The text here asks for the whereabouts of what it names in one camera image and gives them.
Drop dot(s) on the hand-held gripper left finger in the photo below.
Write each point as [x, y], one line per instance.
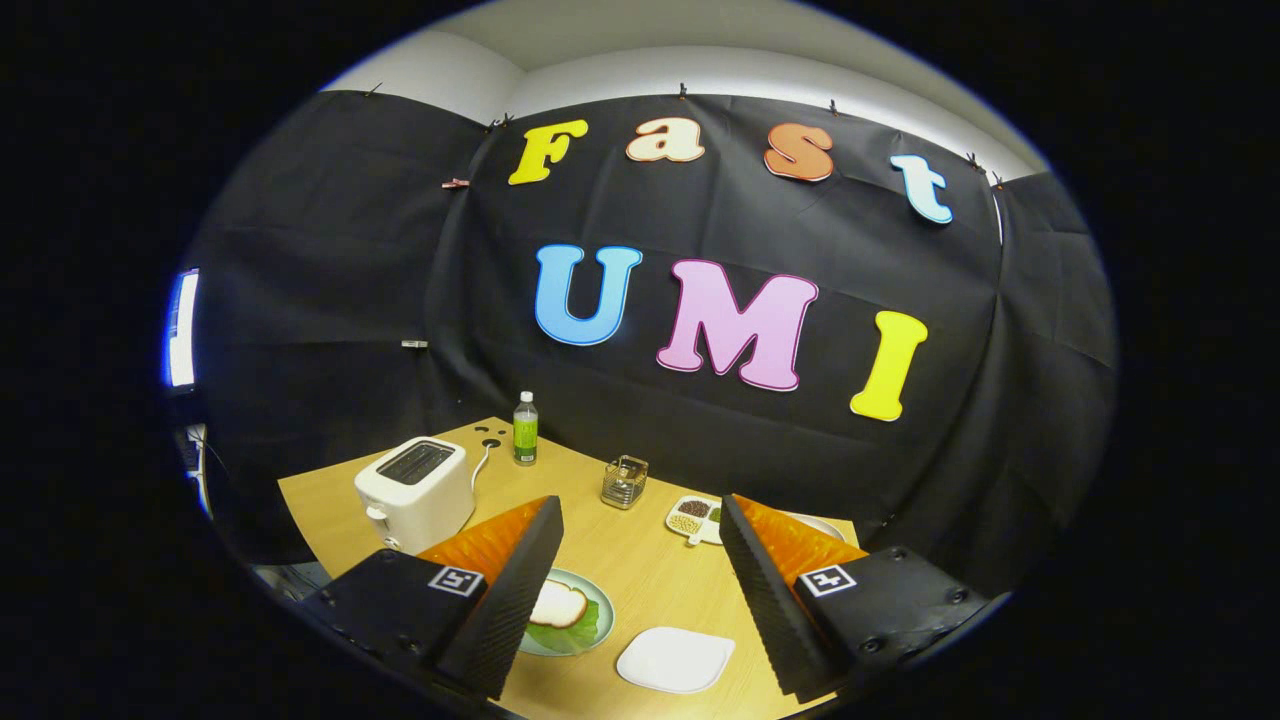
[500, 620]

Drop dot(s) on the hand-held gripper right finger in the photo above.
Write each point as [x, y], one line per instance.
[775, 610]

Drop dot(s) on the toasted bread slice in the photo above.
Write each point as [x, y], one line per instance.
[558, 605]

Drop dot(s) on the green lettuce leaf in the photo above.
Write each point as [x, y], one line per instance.
[575, 638]

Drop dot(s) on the round white meat plate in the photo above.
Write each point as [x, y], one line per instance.
[825, 525]

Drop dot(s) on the pale green round plate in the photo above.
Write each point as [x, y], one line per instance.
[603, 600]

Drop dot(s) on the white rectangular plate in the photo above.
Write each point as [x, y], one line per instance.
[675, 660]

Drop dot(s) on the white divided bean dish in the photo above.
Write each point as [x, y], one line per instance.
[692, 520]

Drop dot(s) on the white toaster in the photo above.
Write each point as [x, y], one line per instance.
[420, 510]

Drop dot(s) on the green label drink bottle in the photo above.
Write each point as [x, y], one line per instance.
[525, 435]

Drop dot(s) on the white office device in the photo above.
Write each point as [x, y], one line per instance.
[197, 465]

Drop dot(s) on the black backdrop cloth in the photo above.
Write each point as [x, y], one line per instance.
[350, 300]

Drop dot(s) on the lit computer monitor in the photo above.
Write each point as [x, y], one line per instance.
[182, 330]

